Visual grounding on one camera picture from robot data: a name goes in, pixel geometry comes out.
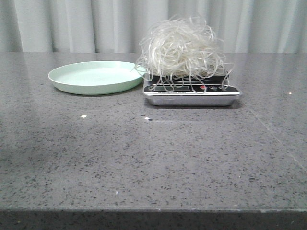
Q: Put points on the white pleated curtain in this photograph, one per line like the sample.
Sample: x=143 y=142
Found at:
x=117 y=26

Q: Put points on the black silver kitchen scale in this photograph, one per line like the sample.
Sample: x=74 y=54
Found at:
x=189 y=91

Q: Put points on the light green round plate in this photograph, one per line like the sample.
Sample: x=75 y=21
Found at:
x=96 y=77

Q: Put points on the white vermicelli noodle bundle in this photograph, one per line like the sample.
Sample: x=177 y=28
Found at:
x=181 y=50

